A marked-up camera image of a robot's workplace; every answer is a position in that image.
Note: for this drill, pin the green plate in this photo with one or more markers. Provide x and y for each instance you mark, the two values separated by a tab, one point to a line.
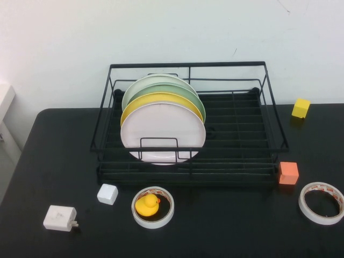
180	90

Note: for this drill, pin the pink plate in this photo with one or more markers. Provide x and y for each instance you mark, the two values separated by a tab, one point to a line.
161	123

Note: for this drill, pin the white tape roll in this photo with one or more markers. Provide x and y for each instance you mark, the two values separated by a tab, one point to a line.
303	208
150	224

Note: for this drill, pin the white cube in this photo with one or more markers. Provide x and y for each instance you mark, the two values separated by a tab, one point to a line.
107	194

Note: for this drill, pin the white power adapter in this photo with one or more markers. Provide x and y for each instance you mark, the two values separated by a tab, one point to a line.
59	217

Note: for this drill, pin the white cabinet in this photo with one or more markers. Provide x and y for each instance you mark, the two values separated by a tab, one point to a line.
5	102

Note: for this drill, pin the pale grey-green plate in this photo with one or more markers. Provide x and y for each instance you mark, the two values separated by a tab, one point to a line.
150	80

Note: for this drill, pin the orange cube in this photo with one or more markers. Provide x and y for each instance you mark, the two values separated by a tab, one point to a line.
289	173

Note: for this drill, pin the yellow plate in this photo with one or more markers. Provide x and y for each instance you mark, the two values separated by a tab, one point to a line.
166	99

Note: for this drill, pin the yellow cube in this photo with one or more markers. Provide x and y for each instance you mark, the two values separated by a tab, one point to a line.
300	107

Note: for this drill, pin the yellow rubber duck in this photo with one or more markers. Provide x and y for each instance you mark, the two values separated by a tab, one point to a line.
146	207

